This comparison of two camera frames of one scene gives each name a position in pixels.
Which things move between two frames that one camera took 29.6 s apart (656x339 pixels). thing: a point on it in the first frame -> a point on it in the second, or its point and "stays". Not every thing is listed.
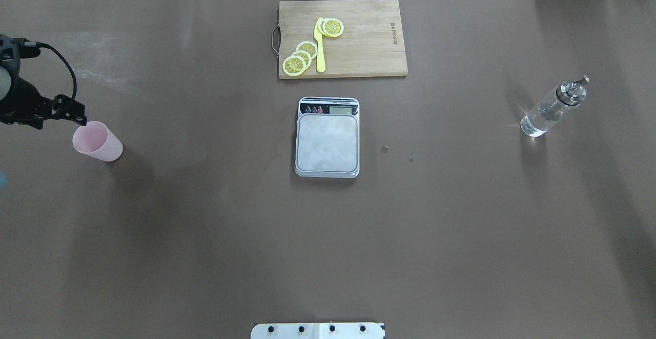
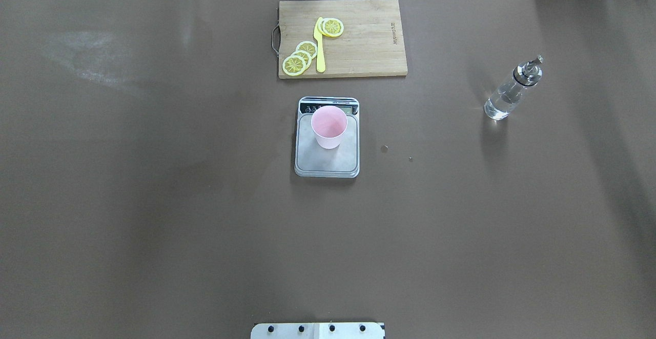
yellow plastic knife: x=321 y=62 stays
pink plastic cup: x=96 y=139 -> x=329 y=123
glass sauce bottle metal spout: x=568 y=94 -> x=500 y=104
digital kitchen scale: x=327 y=137 stays
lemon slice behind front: x=320 y=25 stays
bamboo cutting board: x=371 y=44 stays
